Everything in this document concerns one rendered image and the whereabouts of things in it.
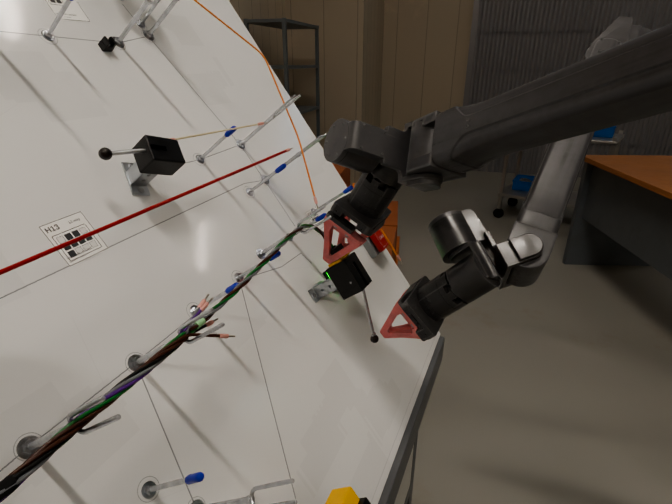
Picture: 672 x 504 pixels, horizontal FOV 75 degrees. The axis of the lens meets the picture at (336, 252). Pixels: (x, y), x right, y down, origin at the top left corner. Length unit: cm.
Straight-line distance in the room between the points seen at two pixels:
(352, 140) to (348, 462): 45
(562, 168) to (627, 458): 169
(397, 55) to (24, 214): 642
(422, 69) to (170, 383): 640
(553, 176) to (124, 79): 63
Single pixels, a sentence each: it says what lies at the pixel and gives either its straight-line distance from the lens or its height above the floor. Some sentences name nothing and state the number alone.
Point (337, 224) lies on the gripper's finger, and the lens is 63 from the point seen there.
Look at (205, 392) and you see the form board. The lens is 55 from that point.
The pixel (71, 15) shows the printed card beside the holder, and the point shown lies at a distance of 76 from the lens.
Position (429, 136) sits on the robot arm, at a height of 138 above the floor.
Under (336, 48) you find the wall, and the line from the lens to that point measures 567.
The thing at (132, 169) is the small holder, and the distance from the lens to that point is 60.
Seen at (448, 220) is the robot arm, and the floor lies 125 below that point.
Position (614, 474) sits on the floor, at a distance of 218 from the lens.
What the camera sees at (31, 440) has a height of 118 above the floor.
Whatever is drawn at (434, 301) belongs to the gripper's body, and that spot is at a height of 114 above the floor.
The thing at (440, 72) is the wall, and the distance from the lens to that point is 671.
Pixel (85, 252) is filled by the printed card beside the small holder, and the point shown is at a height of 127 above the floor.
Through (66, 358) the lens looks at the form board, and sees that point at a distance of 49.
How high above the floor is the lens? 146
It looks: 23 degrees down
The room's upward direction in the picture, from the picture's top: straight up
